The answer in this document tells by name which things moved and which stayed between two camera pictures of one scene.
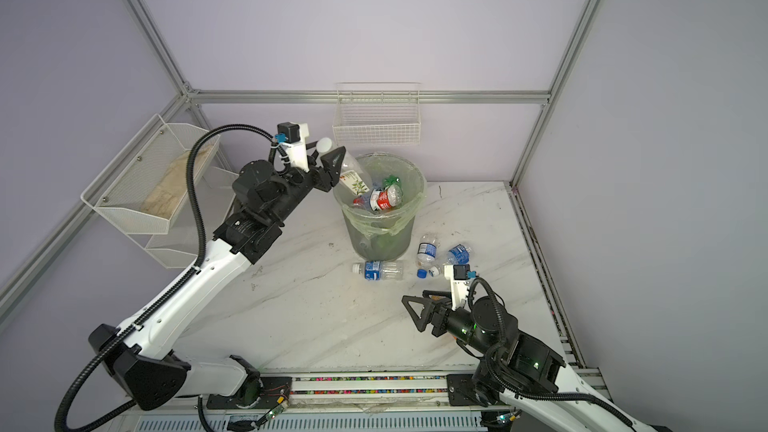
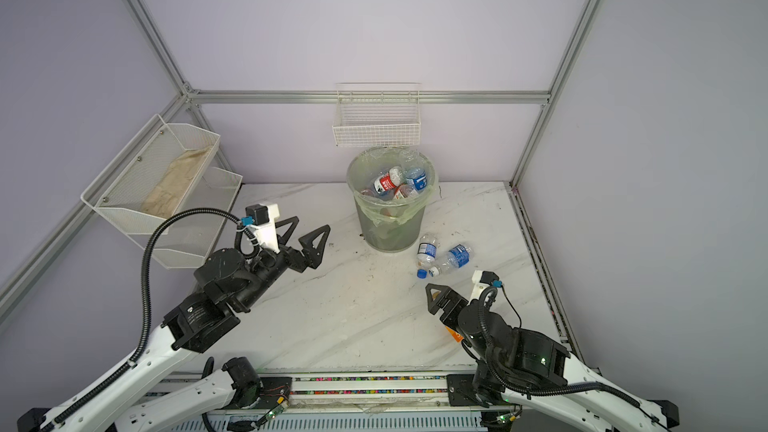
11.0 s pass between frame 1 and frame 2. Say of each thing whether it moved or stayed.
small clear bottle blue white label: stayed
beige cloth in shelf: stayed
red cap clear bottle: moved
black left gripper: moved
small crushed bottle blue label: stayed
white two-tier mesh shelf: stayed
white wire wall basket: stayed
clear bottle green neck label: moved
